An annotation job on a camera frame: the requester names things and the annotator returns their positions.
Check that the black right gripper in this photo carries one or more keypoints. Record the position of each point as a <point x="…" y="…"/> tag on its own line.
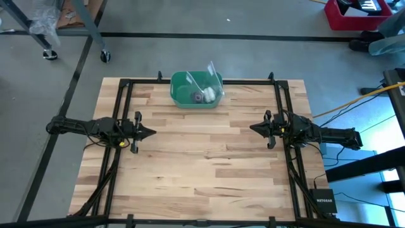
<point x="278" y="130"/>

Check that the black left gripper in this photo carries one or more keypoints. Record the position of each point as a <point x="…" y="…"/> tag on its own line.
<point x="133" y="131"/>

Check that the clear plastic bag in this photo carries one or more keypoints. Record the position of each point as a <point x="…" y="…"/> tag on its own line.
<point x="194" y="84"/>

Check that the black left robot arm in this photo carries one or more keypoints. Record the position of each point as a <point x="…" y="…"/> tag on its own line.
<point x="85" y="126"/>

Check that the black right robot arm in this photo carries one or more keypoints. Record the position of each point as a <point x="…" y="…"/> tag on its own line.
<point x="329" y="134"/>

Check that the green plastic bin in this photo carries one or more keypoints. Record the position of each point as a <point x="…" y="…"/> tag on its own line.
<point x="182" y="95"/>

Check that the clear bag with cotton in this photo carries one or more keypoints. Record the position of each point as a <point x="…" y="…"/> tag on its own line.
<point x="215" y="77"/>

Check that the black metal beam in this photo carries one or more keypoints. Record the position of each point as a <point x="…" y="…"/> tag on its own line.
<point x="364" y="164"/>

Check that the black floor stand base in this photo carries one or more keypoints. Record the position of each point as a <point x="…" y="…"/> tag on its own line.
<point x="371" y="91"/>

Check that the grey metal work table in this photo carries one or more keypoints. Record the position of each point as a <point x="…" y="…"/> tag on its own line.
<point x="90" y="28"/>

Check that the person's black shoe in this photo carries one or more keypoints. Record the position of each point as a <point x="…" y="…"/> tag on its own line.
<point x="359" y="46"/>
<point x="371" y="35"/>

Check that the red plastic crate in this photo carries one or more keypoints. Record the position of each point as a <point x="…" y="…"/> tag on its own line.
<point x="332" y="19"/>

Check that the brown cardboard box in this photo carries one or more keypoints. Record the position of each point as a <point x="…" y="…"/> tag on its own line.
<point x="68" y="16"/>

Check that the crumpled clear plastic wrap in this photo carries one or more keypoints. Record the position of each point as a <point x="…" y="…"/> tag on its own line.
<point x="44" y="22"/>

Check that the person's leg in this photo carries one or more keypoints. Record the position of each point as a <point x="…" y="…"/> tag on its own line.
<point x="387" y="46"/>
<point x="394" y="25"/>

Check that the black device with white keys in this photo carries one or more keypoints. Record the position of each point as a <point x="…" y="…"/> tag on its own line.
<point x="370" y="4"/>

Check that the black aluminium table frame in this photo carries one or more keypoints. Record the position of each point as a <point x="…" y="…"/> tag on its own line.
<point x="246" y="82"/>

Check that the black Netgear network switch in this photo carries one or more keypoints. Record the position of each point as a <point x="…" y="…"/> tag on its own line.
<point x="322" y="201"/>

